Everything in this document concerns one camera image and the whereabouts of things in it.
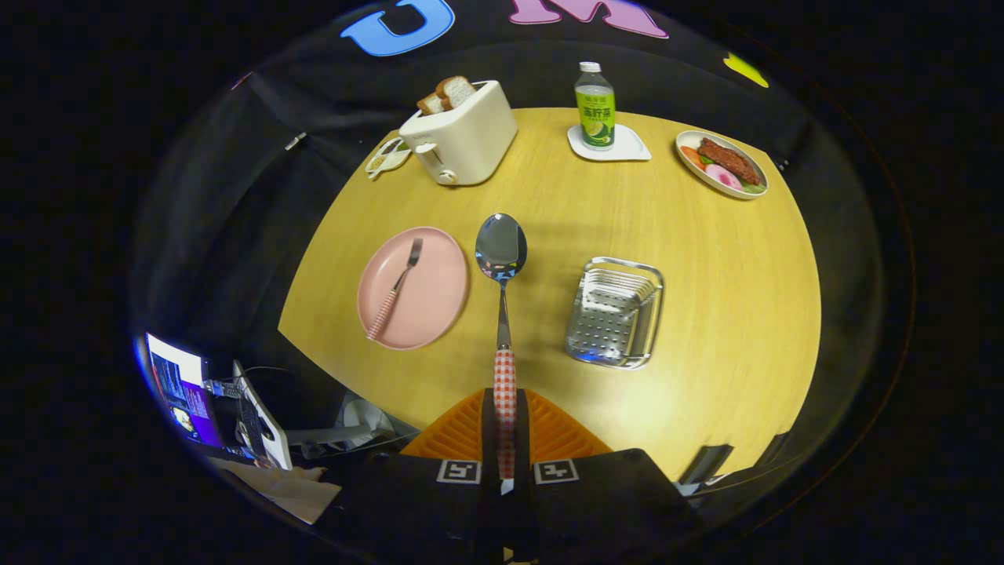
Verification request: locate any black backdrop cloth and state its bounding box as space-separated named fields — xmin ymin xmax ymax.
xmin=129 ymin=0 xmax=887 ymax=472

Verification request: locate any metal drain basket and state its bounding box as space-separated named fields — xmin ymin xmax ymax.
xmin=565 ymin=257 xmax=665 ymax=370

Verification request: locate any dark flat bar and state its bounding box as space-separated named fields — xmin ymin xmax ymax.
xmin=678 ymin=443 xmax=734 ymax=483
xmin=757 ymin=432 xmax=789 ymax=468

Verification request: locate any pink round plate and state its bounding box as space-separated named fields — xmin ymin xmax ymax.
xmin=357 ymin=227 xmax=470 ymax=351

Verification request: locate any white oval food plate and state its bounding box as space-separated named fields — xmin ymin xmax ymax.
xmin=675 ymin=130 xmax=769 ymax=200

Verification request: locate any grey metal stand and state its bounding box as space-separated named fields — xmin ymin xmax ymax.
xmin=286 ymin=392 xmax=397 ymax=460

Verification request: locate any brown meat slab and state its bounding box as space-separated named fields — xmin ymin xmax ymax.
xmin=697 ymin=138 xmax=762 ymax=186

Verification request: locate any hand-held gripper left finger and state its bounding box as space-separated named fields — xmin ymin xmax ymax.
xmin=329 ymin=388 xmax=503 ymax=564

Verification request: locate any checkered handle spoon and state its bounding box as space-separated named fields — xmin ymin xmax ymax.
xmin=475 ymin=213 xmax=529 ymax=495

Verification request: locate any open laptop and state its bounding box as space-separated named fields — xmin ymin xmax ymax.
xmin=145 ymin=334 xmax=293 ymax=470

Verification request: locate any checkered handle fork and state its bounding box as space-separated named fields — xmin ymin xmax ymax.
xmin=366 ymin=238 xmax=424 ymax=342

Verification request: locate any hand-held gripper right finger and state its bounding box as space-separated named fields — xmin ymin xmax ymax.
xmin=514 ymin=388 xmax=703 ymax=564

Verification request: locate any white divided seasoning dish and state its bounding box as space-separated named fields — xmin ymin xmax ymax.
xmin=365 ymin=137 xmax=413 ymax=180

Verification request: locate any white square coaster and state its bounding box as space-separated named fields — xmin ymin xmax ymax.
xmin=567 ymin=124 xmax=653 ymax=163

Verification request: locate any white toaster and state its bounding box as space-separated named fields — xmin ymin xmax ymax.
xmin=398 ymin=80 xmax=518 ymax=187

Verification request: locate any green label drink bottle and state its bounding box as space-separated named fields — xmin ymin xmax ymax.
xmin=574 ymin=62 xmax=617 ymax=151

